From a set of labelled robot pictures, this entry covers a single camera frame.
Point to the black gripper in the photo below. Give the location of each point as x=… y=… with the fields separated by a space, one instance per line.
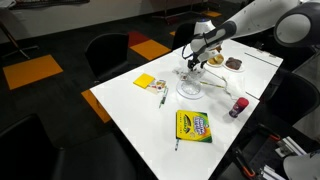
x=193 y=62

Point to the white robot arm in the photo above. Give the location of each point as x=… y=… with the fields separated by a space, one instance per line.
x=296 y=23

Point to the crayola marker box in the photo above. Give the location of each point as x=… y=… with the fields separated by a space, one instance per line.
x=193 y=126

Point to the cut glass bowl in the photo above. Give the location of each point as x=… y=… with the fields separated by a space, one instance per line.
x=191 y=75

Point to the white plate with glass lid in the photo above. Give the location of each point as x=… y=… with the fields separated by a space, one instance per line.
x=189 y=89

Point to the yellow pencil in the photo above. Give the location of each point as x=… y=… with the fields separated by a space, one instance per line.
x=211 y=84

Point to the plate of yellow pastries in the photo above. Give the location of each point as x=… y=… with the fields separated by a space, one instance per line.
x=216 y=61

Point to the green marker pen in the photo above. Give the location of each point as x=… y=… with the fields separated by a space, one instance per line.
x=164 y=97

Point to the black chair back centre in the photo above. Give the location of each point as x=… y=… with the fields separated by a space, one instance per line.
x=183 y=35

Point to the black chair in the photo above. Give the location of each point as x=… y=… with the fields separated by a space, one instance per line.
x=107 y=56
x=290 y=100
x=183 y=35

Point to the plate of brown pastry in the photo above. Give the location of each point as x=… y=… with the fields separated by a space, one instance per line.
x=234 y=65

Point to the crumpled white tissue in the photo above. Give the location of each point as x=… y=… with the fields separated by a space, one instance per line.
x=235 y=86

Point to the yellow sticky note pad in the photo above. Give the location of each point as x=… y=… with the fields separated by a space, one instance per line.
x=143 y=80

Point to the red lidded jar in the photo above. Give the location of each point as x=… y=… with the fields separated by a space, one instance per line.
x=238 y=107

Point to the black chair left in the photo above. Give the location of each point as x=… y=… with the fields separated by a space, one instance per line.
x=107 y=56

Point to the black orange tool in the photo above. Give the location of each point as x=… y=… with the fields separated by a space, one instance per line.
x=246 y=169

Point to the black chair right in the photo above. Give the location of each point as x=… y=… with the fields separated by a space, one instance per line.
x=290 y=100

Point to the black chair foreground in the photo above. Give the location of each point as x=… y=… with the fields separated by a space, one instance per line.
x=27 y=153

